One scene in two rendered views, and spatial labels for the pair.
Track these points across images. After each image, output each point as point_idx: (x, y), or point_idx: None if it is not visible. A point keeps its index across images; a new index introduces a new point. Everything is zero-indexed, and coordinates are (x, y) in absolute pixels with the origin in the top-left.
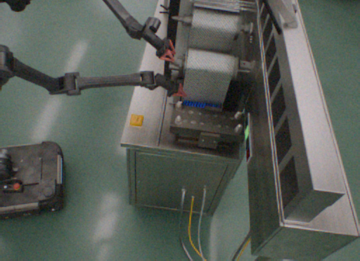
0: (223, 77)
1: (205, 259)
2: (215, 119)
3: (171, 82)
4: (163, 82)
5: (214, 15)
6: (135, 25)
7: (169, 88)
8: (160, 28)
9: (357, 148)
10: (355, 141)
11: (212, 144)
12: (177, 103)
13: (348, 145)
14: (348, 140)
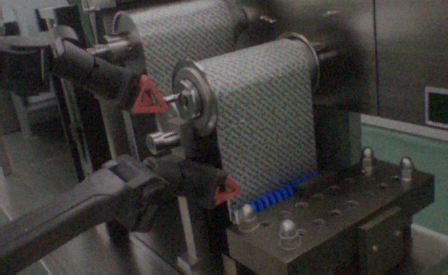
0: (296, 83)
1: None
2: (346, 192)
3: (193, 166)
4: (177, 172)
5: (172, 6)
6: (22, 42)
7: (199, 181)
8: (20, 191)
9: (438, 215)
10: (424, 210)
11: (394, 248)
12: (242, 208)
13: (426, 220)
14: (416, 214)
